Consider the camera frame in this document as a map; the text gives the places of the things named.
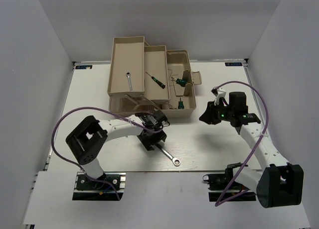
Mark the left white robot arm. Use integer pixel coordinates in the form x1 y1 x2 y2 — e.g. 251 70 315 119
66 111 168 189

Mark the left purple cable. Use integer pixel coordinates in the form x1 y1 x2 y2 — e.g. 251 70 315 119
51 107 165 199

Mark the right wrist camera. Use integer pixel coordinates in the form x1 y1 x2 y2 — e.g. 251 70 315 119
211 87 226 106

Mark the small combination wrench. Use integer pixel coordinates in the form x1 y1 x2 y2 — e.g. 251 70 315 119
126 72 133 91

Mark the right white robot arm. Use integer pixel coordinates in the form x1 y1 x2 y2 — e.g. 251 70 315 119
199 90 304 208

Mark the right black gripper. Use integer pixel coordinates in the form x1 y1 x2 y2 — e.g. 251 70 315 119
199 100 234 125

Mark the thin black green screwdriver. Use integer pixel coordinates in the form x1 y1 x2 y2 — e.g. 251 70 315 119
146 72 165 89

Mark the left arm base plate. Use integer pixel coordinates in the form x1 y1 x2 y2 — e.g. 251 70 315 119
72 172 126 201

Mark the stubby green orange screwdriver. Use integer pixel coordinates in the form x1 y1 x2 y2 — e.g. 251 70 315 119
177 98 184 109

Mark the large ratchet wrench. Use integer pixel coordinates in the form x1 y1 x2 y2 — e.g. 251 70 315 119
156 144 180 167

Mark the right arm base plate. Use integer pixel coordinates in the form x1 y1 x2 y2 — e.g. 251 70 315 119
202 173 256 202

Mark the purple cable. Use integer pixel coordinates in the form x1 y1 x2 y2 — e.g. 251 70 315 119
211 81 270 206
51 107 165 199

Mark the beige cantilever toolbox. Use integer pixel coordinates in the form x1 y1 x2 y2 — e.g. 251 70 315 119
107 36 202 118

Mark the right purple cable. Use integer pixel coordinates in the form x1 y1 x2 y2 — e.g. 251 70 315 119
211 81 270 206

